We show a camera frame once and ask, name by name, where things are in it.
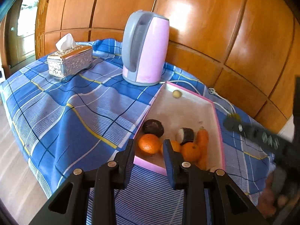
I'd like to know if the person's right hand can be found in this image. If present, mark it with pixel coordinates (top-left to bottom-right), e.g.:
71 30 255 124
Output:
258 169 290 218

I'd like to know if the orange carrot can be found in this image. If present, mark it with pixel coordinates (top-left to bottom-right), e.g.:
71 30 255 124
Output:
196 127 209 171

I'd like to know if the silver embossed tissue box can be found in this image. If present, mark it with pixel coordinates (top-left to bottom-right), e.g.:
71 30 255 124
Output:
47 45 93 82

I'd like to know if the orange mandarin with stem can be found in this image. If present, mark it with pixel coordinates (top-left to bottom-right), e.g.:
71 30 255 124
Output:
181 142 201 163

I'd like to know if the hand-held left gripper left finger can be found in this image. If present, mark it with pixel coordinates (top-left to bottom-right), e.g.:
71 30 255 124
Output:
29 139 136 225

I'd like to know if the blue plaid tablecloth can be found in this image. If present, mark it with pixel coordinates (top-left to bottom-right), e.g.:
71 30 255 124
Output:
0 38 277 225

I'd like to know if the white tissue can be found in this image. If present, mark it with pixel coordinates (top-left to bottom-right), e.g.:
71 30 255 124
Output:
55 33 78 51

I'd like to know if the wooden glass door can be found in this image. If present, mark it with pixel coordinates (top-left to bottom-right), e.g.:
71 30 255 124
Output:
5 0 45 68

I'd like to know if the white power cable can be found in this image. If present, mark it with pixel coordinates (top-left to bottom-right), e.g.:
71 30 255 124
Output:
172 80 237 118

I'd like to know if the pink electric kettle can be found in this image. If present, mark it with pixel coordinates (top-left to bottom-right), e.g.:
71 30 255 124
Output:
122 10 170 87

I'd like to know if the dark cut cylinder piece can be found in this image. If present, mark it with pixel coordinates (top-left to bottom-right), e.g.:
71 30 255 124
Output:
176 127 195 145

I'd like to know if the pink shallow box tray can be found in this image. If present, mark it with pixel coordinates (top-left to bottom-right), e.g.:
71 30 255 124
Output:
133 82 224 176

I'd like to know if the dark passion fruit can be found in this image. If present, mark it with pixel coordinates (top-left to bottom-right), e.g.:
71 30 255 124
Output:
143 119 165 138

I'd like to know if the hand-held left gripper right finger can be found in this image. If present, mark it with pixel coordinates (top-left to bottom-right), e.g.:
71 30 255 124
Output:
163 139 269 225

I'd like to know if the wooden wardrobe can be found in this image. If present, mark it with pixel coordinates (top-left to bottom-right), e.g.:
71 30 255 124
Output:
35 0 300 132

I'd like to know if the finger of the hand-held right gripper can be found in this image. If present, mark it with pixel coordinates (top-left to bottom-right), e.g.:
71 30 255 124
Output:
223 116 296 152

